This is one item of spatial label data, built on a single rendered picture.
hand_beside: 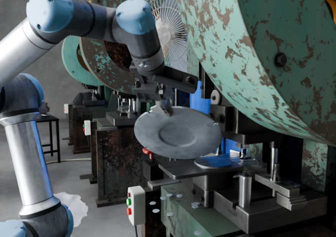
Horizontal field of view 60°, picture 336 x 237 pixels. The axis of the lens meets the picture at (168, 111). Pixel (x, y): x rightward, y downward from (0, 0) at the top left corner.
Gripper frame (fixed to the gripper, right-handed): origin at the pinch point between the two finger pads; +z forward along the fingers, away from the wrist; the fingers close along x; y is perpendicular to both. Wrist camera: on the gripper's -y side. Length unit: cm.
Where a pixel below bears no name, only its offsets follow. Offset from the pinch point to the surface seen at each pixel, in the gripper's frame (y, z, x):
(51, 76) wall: 426, 357, -363
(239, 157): -19.5, 28.8, -2.6
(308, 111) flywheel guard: -31.3, -25.3, 18.1
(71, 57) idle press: 192, 147, -192
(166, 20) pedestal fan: 24, 27, -84
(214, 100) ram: -10.5, 11.3, -14.5
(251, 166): -23.4, 22.7, 3.8
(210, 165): -10.6, 18.4, 7.1
